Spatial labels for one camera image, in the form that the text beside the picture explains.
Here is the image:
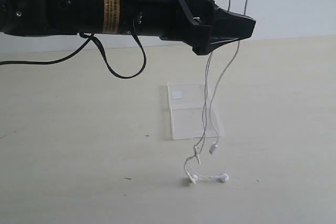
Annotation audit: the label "white wired earphones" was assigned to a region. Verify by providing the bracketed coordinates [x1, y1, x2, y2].
[183, 0, 250, 185]

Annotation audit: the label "clear plastic storage box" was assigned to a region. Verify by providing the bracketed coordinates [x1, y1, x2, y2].
[166, 82, 224, 140]

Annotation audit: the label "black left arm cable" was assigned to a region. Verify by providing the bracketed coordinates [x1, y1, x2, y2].
[0, 32, 147, 79]

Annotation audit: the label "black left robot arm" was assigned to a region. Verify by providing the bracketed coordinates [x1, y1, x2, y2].
[1, 0, 256, 56]

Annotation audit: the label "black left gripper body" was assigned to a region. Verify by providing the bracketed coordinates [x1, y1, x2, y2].
[119, 0, 218, 55]

